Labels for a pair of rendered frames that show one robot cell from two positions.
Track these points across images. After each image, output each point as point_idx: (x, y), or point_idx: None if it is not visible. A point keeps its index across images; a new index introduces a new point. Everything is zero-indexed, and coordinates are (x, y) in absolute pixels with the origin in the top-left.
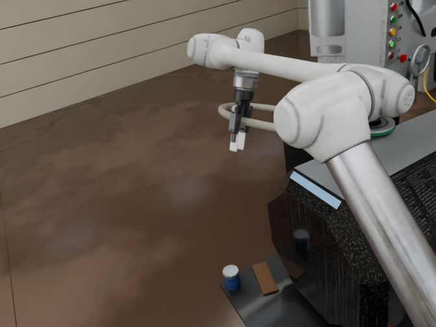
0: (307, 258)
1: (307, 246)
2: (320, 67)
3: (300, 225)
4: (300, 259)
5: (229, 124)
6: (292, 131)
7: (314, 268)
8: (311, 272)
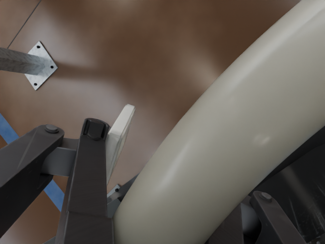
0: (290, 192)
1: (291, 203)
2: None
3: (314, 204)
4: (306, 175)
5: (11, 143)
6: None
7: (276, 199)
8: (282, 190)
